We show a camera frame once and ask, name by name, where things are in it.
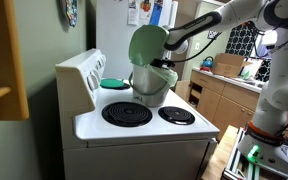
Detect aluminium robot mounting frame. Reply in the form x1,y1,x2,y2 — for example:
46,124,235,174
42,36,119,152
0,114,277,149
221,127,288,180

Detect brown cardboard box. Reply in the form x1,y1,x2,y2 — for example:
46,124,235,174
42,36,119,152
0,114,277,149
211,52,254,79

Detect silver metal pot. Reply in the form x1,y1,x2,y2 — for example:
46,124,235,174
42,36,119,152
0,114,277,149
130,63,172,109

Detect wooden spice rack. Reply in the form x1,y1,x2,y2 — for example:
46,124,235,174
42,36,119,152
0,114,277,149
0,0,30,134

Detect green bin lid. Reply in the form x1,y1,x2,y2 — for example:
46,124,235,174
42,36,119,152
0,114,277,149
127,24,171,67

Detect wooden kitchen cabinets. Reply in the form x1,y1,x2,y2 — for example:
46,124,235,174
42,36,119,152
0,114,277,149
183,67,288,143

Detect green bin carry handle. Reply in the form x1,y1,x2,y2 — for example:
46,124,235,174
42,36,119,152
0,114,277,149
127,71,171,98

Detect orange printed fridge paper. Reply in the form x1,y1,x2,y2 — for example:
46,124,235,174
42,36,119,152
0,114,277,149
139,0,154,21

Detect light wooden robot table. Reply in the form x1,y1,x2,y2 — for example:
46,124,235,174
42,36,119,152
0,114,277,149
201,124,249,180

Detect green round pot holder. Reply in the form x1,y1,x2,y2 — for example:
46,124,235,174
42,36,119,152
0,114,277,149
99,77,127,90

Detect white refrigerator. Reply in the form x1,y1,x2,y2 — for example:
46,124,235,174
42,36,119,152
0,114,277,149
95,0,180,82

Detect white electric stove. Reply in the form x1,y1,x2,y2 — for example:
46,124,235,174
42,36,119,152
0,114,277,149
54,48,221,180

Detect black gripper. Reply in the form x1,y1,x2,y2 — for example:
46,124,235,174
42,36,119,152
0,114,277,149
150,57,177,69

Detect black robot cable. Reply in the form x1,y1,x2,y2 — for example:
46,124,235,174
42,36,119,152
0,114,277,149
170,19,288,64

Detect pale green bin liner bag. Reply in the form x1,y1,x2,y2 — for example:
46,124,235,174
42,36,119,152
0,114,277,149
129,52,179,87

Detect blue kettle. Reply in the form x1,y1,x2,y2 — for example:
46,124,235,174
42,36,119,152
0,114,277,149
199,55,215,72

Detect colourful decorative wall plate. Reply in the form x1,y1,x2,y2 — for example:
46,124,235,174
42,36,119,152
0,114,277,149
64,0,79,28

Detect white printed fridge paper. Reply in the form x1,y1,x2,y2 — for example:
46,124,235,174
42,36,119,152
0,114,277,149
127,0,140,27

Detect black white patterned curtain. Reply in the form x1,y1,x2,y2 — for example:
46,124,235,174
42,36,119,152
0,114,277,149
224,19,272,83

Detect blue printed fridge paper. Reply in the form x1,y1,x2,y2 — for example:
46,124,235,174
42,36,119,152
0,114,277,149
149,1,165,27

